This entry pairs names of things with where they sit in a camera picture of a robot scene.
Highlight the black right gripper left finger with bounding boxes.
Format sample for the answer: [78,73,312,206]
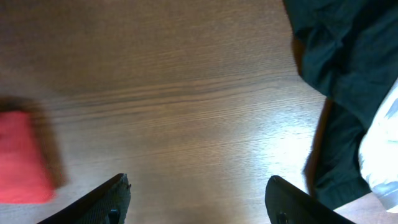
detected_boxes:
[39,173,131,224]

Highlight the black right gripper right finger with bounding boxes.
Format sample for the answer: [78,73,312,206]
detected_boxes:
[265,175,354,224]

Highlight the red t-shirt white print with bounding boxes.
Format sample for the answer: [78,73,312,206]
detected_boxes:
[1,111,55,204]

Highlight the white garment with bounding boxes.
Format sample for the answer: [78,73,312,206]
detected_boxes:
[358,82,397,213]

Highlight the black garment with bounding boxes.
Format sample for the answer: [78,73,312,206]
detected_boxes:
[284,0,397,209]

